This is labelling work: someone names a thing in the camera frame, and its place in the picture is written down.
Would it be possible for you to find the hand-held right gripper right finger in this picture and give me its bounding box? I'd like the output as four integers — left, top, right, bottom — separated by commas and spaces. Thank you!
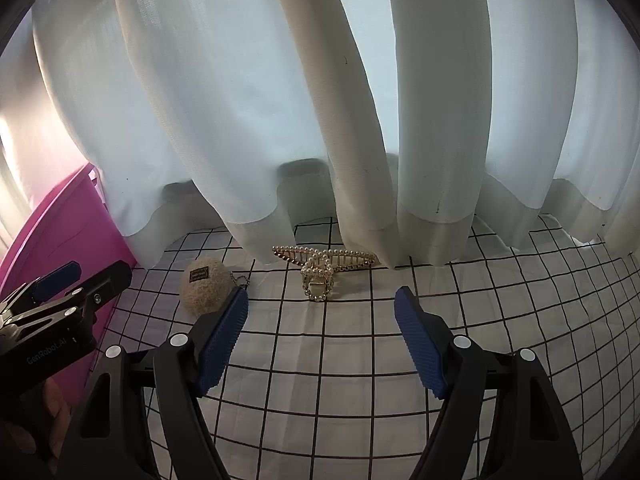
394, 286, 583, 480

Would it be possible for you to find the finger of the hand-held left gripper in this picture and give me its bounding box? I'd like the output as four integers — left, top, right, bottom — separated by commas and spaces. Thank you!
55, 260, 133, 318
0, 260, 82, 318

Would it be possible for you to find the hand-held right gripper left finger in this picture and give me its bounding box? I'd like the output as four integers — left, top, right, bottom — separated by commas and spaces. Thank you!
60, 287, 250, 480

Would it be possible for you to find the pink plastic bin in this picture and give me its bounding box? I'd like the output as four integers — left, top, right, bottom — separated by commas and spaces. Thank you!
0, 162, 138, 401

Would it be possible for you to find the beige pompom keychain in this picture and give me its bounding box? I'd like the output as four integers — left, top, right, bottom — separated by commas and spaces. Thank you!
180, 257, 251, 317

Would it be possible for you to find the gold pearl hair claw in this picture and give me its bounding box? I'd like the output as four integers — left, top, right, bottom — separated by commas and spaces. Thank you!
272, 245, 377, 302

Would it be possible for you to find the person's left hand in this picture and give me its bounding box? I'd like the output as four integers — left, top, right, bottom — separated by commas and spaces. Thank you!
40, 377, 76, 461

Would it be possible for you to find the black white checkered tablecloth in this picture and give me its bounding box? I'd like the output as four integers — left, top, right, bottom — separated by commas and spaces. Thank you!
90, 212, 640, 480

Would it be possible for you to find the cream curtain panel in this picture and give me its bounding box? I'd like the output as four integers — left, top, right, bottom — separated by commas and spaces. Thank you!
265, 0, 401, 268

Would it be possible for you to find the white sheer curtain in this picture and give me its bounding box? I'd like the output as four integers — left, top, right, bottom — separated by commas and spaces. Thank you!
0, 0, 640, 268

